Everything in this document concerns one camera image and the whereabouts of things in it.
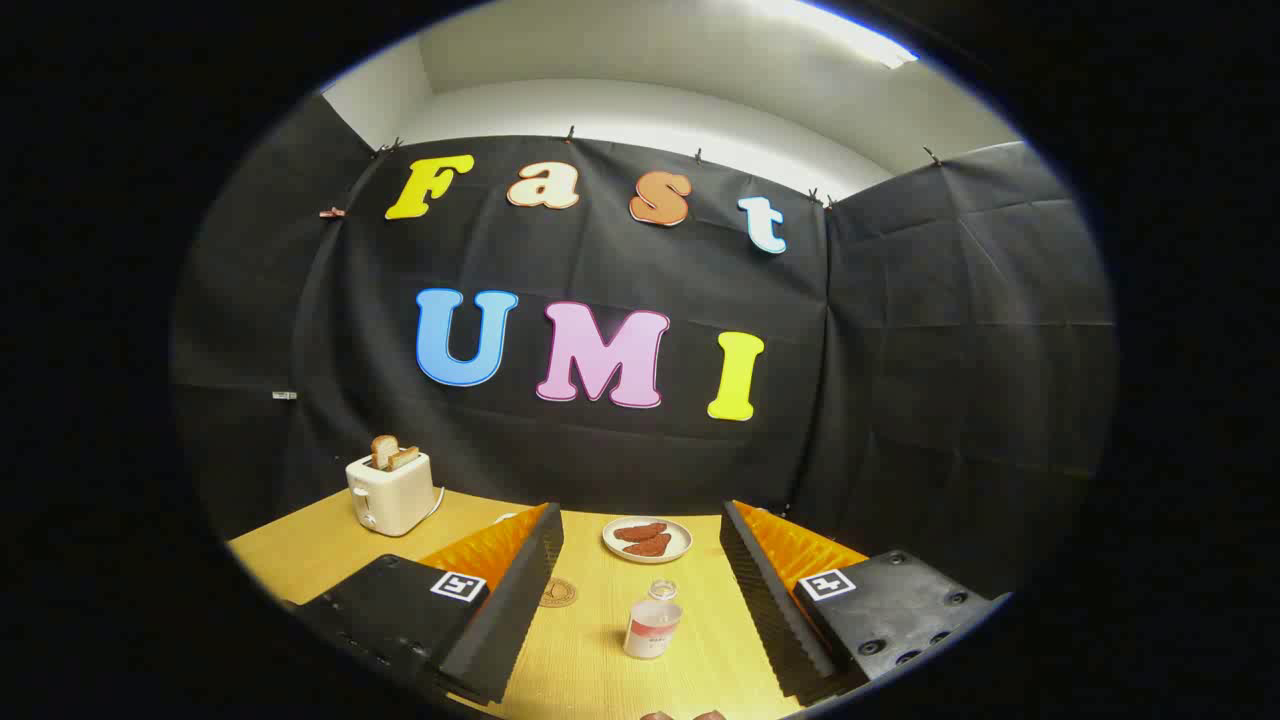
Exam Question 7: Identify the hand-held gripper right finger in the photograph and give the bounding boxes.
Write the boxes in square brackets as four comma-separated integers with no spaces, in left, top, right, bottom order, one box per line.
[720,500,1011,706]

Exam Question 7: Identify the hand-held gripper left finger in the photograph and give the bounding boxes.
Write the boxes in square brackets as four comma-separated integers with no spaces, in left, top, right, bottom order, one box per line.
[290,503,564,706]

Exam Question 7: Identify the clear juice bottle red label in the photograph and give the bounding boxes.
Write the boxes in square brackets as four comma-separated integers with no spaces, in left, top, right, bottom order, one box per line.
[623,580,684,661]

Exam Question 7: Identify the wooden table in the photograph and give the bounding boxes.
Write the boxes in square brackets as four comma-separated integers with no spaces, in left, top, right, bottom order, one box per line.
[228,487,871,720]

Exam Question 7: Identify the white round plate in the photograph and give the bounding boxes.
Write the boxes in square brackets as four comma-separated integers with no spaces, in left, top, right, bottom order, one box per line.
[602,517,693,564]

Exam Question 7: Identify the cream toaster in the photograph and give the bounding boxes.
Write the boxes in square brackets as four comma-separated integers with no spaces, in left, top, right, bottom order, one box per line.
[346,452,436,537]

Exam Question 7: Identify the black backdrop cloth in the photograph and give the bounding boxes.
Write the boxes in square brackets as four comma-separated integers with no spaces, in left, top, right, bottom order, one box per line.
[170,95,1116,601]

